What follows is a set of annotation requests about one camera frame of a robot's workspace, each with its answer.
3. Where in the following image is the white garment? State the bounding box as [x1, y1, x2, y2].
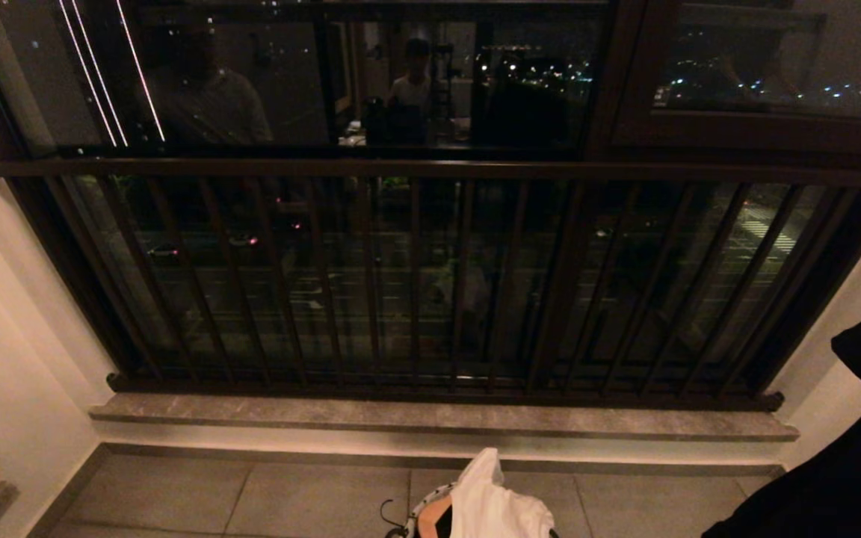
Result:
[448, 448, 555, 538]

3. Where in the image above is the dark metal window railing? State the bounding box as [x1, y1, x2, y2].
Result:
[0, 152, 861, 413]

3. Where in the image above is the dark framed window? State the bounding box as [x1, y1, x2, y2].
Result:
[0, 0, 861, 397]

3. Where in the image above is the wooden clothes hanger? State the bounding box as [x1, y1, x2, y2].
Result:
[380, 495, 455, 538]

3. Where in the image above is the black hanging garment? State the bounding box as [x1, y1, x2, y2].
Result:
[701, 294, 861, 538]

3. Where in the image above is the spotted laundry basket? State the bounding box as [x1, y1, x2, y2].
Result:
[387, 482, 560, 538]

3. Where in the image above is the grey stone window sill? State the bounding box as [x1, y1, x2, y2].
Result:
[88, 393, 800, 443]

